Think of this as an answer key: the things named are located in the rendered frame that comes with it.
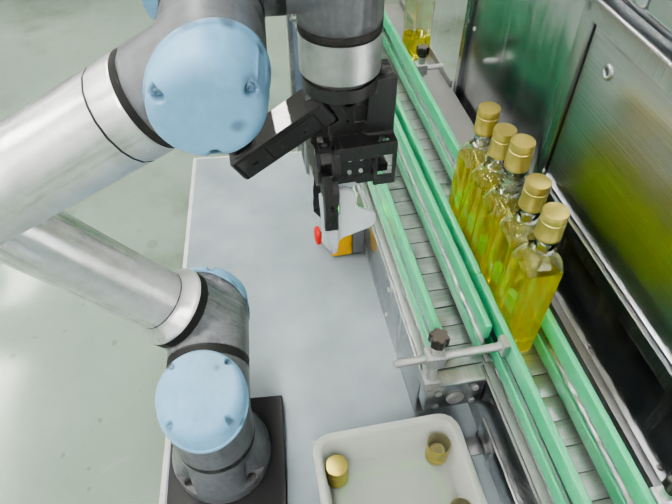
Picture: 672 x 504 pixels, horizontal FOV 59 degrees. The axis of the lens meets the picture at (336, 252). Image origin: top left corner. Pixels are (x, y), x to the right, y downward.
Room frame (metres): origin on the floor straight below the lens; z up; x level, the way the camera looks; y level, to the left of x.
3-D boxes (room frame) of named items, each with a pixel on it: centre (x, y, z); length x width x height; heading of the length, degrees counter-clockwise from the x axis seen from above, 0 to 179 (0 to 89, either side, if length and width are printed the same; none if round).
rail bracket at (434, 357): (0.46, -0.16, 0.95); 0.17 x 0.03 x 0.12; 101
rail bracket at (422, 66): (1.24, -0.22, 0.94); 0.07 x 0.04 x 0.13; 101
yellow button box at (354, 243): (0.87, -0.02, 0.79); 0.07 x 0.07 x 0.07; 11
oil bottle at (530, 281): (0.54, -0.28, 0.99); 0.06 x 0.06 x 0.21; 11
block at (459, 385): (0.47, -0.18, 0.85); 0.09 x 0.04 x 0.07; 101
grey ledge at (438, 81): (1.28, -0.24, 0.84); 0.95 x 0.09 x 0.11; 11
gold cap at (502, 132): (0.71, -0.25, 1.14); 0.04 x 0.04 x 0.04
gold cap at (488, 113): (0.77, -0.23, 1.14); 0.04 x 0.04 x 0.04
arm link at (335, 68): (0.49, 0.00, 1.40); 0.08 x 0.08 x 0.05
